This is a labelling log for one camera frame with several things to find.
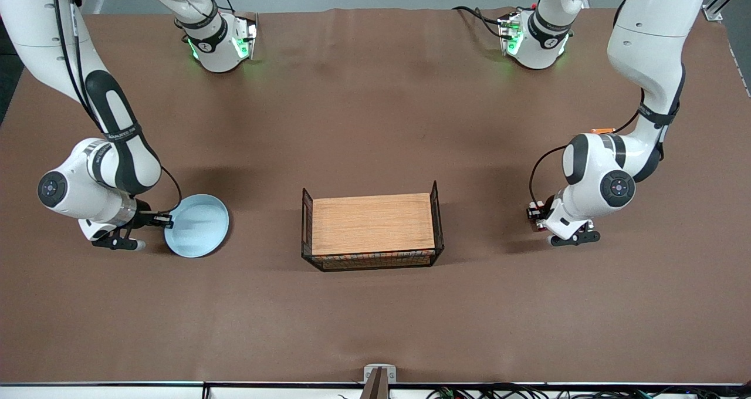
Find black wire basket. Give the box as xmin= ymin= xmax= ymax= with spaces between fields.
xmin=301 ymin=180 xmax=445 ymax=272

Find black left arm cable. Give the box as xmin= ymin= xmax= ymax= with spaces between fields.
xmin=528 ymin=104 xmax=646 ymax=209

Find black cable bundle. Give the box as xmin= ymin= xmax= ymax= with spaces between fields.
xmin=425 ymin=383 xmax=751 ymax=399

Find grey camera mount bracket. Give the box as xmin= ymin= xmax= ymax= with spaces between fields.
xmin=359 ymin=364 xmax=397 ymax=399

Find light blue plate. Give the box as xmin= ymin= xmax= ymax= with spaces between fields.
xmin=164 ymin=194 xmax=230 ymax=258

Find brown table cover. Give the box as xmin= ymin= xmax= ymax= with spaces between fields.
xmin=0 ymin=7 xmax=751 ymax=385

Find black base cable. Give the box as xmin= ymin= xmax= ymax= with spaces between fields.
xmin=452 ymin=5 xmax=506 ymax=39

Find wooden board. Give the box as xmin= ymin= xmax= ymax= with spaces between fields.
xmin=312 ymin=193 xmax=437 ymax=256

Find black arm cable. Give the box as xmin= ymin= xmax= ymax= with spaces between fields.
xmin=528 ymin=104 xmax=646 ymax=209
xmin=50 ymin=0 xmax=183 ymax=213

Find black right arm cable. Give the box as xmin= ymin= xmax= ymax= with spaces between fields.
xmin=50 ymin=0 xmax=183 ymax=213

